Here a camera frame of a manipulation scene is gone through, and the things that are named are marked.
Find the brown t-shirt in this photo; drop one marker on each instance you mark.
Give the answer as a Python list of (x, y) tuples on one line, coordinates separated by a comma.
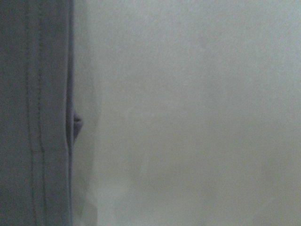
[(38, 124)]

